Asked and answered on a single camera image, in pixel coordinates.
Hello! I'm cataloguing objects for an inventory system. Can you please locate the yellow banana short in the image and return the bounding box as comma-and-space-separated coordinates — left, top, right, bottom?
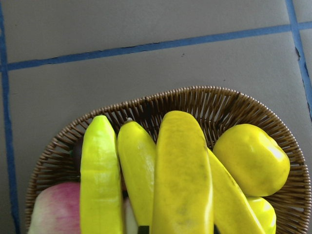
117, 120, 156, 226

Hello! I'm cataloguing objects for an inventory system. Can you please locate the large yellow banana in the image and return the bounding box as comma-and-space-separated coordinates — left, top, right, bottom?
151, 111, 214, 234

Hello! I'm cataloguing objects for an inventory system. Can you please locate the bright yellow-green banana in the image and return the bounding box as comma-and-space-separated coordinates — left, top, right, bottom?
79, 116, 125, 234

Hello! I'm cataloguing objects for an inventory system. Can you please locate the yellow banana with brown tip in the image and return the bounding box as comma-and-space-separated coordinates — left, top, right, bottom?
208, 150, 264, 234

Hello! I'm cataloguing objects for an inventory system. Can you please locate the brown wicker basket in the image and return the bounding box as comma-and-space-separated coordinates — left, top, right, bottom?
25, 86, 312, 234

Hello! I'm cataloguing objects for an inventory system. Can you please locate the dark purple plum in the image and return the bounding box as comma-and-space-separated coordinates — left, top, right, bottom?
72, 144, 82, 172

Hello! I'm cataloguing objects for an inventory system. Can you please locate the pale green apple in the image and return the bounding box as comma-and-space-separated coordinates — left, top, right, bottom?
124, 198, 138, 234

